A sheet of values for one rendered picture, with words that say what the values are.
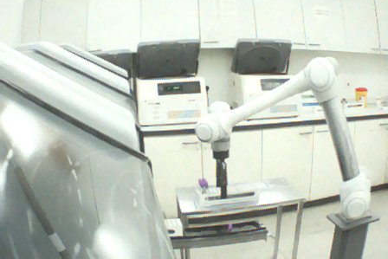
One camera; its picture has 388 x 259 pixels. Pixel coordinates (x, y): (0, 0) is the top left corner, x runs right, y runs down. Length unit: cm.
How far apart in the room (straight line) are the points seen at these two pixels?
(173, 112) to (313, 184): 148
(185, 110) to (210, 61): 78
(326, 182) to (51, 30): 300
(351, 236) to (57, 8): 340
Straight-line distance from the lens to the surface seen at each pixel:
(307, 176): 467
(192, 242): 203
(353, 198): 209
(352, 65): 543
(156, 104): 426
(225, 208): 237
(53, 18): 458
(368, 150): 494
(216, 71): 493
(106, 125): 75
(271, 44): 461
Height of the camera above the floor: 156
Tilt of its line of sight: 8 degrees down
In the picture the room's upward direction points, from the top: 2 degrees counter-clockwise
